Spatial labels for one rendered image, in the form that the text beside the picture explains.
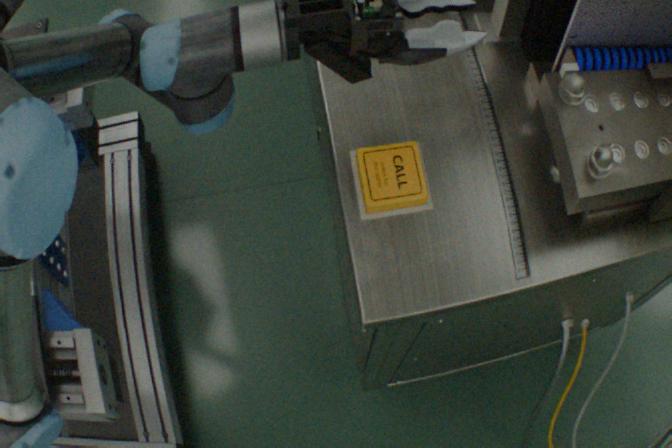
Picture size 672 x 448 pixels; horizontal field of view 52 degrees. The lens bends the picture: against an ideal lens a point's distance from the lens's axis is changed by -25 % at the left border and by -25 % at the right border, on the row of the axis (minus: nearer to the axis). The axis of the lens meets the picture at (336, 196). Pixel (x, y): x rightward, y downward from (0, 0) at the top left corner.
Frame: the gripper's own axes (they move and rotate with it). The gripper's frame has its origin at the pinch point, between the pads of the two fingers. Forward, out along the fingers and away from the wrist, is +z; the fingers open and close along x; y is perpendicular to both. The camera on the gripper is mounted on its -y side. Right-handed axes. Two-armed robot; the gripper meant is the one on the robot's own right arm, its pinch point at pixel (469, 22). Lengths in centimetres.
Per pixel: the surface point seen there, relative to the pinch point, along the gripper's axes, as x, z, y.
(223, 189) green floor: 27, -35, -109
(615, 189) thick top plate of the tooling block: -19.8, 15.3, -6.0
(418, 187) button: -12.1, -7.4, -16.6
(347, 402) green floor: -27, -16, -109
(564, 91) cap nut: -7.4, 11.1, -4.6
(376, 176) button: -10.1, -11.8, -16.6
